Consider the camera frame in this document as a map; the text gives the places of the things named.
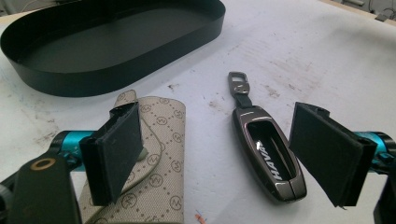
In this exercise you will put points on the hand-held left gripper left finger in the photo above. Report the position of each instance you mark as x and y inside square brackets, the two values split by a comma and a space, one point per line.
[115, 155]

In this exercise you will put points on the dark metallic car key fob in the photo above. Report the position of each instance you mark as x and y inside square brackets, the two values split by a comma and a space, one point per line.
[267, 149]

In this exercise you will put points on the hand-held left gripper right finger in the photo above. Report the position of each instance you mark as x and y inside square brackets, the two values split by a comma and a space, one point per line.
[330, 155]

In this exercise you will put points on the beige patterned wallet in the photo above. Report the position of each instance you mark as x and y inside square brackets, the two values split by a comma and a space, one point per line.
[162, 161]

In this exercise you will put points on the black oval tray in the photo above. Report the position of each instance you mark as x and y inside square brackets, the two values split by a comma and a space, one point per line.
[93, 46]

